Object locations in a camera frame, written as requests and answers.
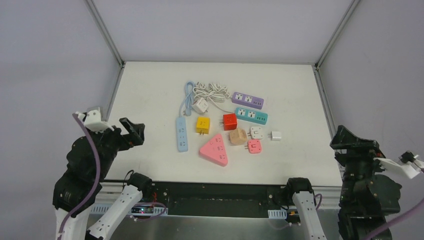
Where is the teal power strip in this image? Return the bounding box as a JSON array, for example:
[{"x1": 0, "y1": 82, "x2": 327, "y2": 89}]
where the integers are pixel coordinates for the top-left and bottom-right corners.
[{"x1": 234, "y1": 107, "x2": 268, "y2": 125}]

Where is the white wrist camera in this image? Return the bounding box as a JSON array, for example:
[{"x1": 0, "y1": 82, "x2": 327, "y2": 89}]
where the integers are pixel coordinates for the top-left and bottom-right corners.
[
  {"x1": 75, "y1": 106, "x2": 114, "y2": 133},
  {"x1": 374, "y1": 151, "x2": 424, "y2": 179}
]

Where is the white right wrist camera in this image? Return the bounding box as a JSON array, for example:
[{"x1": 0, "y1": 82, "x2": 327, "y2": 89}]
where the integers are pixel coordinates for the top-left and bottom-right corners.
[{"x1": 374, "y1": 151, "x2": 424, "y2": 179}]

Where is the beige cube socket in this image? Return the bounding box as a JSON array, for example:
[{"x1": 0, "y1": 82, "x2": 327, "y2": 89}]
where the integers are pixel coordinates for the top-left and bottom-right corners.
[{"x1": 229, "y1": 128, "x2": 248, "y2": 146}]

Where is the yellow cube socket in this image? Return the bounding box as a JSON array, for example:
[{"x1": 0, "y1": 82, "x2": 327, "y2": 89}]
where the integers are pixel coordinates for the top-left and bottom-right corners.
[{"x1": 195, "y1": 116, "x2": 211, "y2": 135}]

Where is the pink power strip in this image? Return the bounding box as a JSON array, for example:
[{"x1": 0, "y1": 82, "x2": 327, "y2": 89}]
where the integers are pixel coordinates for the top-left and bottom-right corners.
[{"x1": 198, "y1": 133, "x2": 229, "y2": 167}]

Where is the white coiled cable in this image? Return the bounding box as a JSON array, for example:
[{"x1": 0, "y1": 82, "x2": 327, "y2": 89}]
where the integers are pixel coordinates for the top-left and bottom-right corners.
[
  {"x1": 193, "y1": 81, "x2": 233, "y2": 99},
  {"x1": 192, "y1": 86, "x2": 237, "y2": 115}
]

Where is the white cube socket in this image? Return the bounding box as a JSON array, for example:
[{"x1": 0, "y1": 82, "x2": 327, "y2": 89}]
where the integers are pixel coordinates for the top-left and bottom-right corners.
[{"x1": 191, "y1": 98, "x2": 209, "y2": 115}]

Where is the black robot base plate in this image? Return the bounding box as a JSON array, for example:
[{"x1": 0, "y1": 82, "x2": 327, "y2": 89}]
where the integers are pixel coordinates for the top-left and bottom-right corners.
[{"x1": 141, "y1": 177, "x2": 314, "y2": 218}]

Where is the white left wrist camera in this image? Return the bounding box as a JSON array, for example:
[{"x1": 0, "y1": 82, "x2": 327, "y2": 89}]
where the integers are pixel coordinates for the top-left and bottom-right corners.
[{"x1": 75, "y1": 106, "x2": 114, "y2": 133}]

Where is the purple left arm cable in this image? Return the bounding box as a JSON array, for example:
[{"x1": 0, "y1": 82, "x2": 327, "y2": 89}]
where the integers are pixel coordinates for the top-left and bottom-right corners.
[{"x1": 56, "y1": 112, "x2": 167, "y2": 240}]

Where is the pink plug adapter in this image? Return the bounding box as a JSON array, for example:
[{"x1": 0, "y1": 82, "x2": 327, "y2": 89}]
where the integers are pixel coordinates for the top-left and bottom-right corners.
[{"x1": 246, "y1": 139, "x2": 263, "y2": 154}]

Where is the light blue cable with plug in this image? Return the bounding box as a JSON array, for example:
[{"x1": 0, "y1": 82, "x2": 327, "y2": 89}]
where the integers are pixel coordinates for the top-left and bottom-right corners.
[{"x1": 178, "y1": 81, "x2": 196, "y2": 118}]

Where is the small white plug adapter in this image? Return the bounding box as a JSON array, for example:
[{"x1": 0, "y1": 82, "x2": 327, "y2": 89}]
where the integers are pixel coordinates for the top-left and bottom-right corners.
[{"x1": 268, "y1": 130, "x2": 283, "y2": 142}]

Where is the red cube socket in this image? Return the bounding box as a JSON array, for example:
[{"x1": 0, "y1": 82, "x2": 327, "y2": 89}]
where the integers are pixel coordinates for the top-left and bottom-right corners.
[{"x1": 220, "y1": 113, "x2": 238, "y2": 131}]

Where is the purple power strip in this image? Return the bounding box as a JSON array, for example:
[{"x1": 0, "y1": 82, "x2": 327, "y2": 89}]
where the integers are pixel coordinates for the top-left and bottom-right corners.
[{"x1": 231, "y1": 92, "x2": 264, "y2": 110}]

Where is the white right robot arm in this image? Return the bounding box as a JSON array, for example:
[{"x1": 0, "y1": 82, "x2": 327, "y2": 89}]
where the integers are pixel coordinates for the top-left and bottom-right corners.
[{"x1": 281, "y1": 125, "x2": 402, "y2": 240}]

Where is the aluminium frame rail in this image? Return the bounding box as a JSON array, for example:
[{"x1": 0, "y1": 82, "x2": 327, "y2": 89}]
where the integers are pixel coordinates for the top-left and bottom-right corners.
[{"x1": 84, "y1": 0, "x2": 125, "y2": 69}]

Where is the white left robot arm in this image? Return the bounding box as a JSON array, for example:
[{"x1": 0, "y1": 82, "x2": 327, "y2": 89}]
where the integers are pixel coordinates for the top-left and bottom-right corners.
[{"x1": 52, "y1": 113, "x2": 153, "y2": 240}]

